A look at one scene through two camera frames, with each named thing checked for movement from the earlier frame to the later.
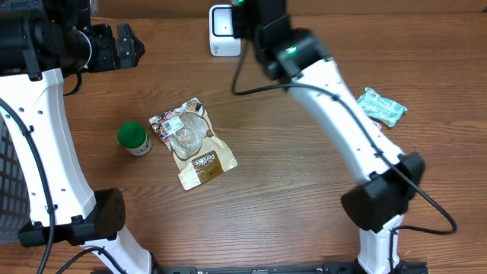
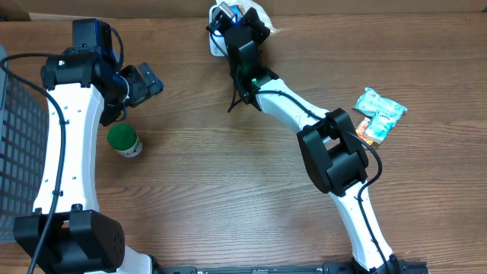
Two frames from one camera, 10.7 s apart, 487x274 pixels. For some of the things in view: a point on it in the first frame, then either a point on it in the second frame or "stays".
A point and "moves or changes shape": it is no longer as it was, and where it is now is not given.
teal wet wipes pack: x=386 y=111 stays
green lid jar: x=133 y=138 moves or changes shape
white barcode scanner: x=222 y=43 stays
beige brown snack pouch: x=197 y=153 moves or changes shape
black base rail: x=412 y=268 stays
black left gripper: x=124 y=46 to x=141 y=84
